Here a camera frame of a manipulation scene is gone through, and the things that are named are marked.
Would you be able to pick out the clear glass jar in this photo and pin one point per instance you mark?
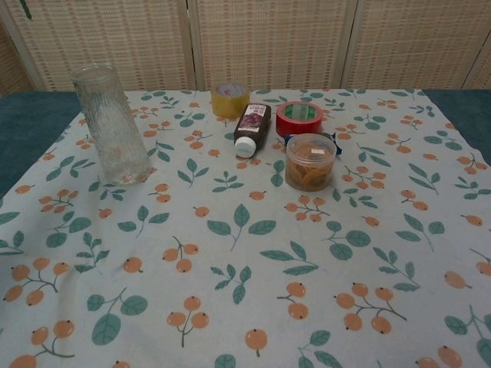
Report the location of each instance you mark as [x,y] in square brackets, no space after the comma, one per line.
[113,130]

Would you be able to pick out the dark bottle with white cap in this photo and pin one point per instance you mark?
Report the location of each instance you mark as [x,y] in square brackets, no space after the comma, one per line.
[251,126]

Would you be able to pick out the clear jar of rubber bands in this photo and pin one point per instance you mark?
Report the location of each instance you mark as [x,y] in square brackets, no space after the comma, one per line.
[308,168]

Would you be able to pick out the floral leaf berry tablecloth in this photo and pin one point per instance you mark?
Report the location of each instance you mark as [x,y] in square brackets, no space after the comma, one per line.
[245,249]

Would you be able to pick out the red tape roll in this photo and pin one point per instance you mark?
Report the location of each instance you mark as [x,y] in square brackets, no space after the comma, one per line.
[295,126]

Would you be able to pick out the yellow clear tape roll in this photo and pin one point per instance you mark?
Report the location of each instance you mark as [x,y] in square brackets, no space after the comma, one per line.
[226,105]

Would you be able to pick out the blue cookie snack packet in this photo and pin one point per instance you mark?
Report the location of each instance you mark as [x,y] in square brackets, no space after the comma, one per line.
[337,147]

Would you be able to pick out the woven bamboo screen panel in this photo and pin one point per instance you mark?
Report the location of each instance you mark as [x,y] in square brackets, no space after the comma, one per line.
[414,42]
[483,73]
[272,42]
[115,38]
[9,65]

